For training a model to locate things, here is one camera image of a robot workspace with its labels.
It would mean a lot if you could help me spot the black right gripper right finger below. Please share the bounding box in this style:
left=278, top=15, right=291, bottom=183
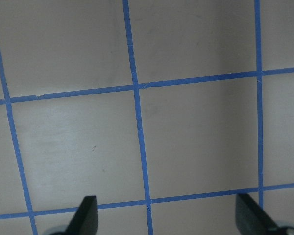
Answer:
left=235, top=193, right=279, bottom=235

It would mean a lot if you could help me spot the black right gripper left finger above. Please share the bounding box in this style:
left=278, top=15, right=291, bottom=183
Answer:
left=64, top=196, right=98, bottom=235

